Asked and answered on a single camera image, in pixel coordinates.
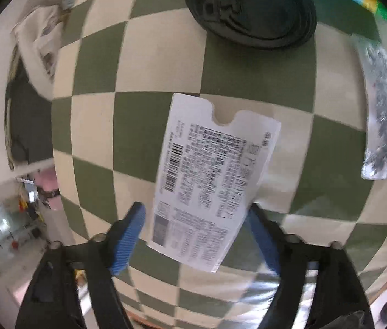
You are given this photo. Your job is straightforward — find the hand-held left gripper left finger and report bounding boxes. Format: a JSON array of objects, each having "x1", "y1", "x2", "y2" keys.
[{"x1": 15, "y1": 202, "x2": 146, "y2": 329}]

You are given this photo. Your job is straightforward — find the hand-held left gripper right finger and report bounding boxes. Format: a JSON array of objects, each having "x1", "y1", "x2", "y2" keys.
[{"x1": 248, "y1": 204, "x2": 376, "y2": 329}]

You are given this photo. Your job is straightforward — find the white printed packet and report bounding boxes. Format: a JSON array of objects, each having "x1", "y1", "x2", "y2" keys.
[{"x1": 147, "y1": 92, "x2": 281, "y2": 273}]

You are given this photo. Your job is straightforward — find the pink suitcase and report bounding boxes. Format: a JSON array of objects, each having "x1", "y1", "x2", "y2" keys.
[{"x1": 36, "y1": 169, "x2": 62, "y2": 211}]

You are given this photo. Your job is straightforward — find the dark folding cot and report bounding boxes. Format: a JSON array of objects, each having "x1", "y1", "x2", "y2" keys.
[{"x1": 5, "y1": 65, "x2": 55, "y2": 170}]

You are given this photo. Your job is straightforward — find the silver blister pack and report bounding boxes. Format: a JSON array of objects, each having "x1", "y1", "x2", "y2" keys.
[{"x1": 351, "y1": 36, "x2": 387, "y2": 180}]

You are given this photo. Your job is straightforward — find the green cream checkered table mat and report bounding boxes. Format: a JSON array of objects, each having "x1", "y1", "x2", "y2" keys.
[{"x1": 6, "y1": 0, "x2": 387, "y2": 329}]

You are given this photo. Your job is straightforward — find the black round lid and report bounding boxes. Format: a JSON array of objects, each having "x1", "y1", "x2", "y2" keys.
[{"x1": 184, "y1": 0, "x2": 318, "y2": 50}]

